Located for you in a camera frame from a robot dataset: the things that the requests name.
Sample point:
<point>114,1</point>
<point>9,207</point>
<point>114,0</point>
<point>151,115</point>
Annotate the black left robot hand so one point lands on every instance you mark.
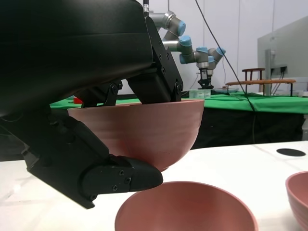
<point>60,48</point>

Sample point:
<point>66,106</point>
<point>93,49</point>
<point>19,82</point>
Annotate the pink plastic bowl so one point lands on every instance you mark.
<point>187,211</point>
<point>299,192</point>
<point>156,130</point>

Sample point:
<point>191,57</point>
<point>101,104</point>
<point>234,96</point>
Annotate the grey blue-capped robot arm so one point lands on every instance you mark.
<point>216,54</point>
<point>185,43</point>

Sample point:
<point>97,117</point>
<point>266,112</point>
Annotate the black industrial arm gripper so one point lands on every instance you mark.
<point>204,80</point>

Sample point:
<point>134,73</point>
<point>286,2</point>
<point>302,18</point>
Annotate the small red object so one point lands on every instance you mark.
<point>78,100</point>

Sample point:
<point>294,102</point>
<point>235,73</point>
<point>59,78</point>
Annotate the clear plastic box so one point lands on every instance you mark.
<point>199,93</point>

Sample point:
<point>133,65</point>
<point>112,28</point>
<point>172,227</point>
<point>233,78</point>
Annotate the dark wooden stool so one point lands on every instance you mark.
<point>252,70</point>

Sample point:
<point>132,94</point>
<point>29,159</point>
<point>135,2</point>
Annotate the round wooden tray stand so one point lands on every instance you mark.
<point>262,82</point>

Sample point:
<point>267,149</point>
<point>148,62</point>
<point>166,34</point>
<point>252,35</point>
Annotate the green table cloth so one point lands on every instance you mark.
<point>276,103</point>

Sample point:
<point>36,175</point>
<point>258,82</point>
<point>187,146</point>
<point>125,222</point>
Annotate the pale grey partition board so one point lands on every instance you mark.
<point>288,41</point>

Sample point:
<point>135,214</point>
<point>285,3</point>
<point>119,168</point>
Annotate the grey metal post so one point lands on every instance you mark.
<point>268,72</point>

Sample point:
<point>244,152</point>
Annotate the grey wall socket strip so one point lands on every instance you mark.
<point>279,69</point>

